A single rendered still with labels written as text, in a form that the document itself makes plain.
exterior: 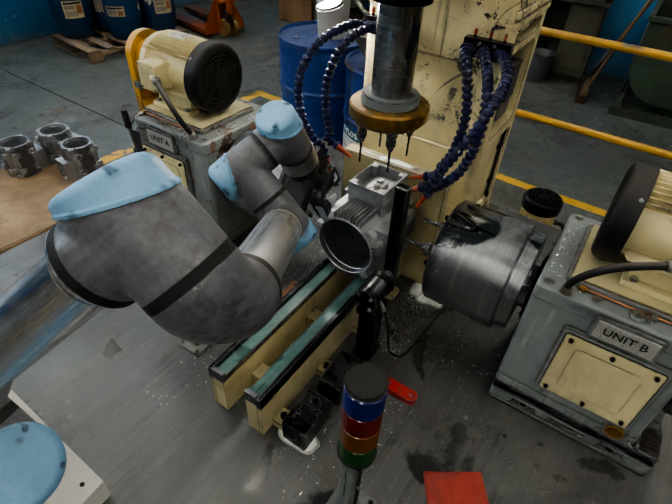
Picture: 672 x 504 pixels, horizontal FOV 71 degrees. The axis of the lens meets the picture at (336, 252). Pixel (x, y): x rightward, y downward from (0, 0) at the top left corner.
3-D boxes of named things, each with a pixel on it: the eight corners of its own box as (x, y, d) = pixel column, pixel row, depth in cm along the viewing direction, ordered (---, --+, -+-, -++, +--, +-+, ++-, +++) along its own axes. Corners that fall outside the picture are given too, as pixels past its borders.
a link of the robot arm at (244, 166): (244, 218, 84) (292, 180, 84) (202, 168, 81) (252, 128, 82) (244, 216, 91) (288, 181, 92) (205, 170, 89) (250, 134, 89)
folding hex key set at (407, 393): (418, 397, 109) (420, 393, 108) (412, 408, 107) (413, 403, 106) (385, 379, 112) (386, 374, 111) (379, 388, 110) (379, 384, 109)
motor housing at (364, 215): (354, 224, 139) (359, 167, 126) (411, 250, 131) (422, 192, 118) (313, 259, 126) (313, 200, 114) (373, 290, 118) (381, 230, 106)
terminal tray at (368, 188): (370, 184, 127) (373, 161, 122) (405, 198, 122) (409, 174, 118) (345, 204, 119) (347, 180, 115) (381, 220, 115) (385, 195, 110)
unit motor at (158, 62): (186, 144, 166) (162, 14, 139) (257, 174, 153) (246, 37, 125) (125, 174, 149) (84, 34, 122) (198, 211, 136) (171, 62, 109)
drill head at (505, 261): (427, 248, 132) (443, 170, 116) (578, 312, 116) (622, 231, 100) (383, 300, 116) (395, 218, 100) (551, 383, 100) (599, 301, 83)
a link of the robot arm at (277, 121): (241, 117, 83) (278, 88, 84) (264, 153, 93) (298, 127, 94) (264, 142, 80) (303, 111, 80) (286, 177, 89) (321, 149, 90)
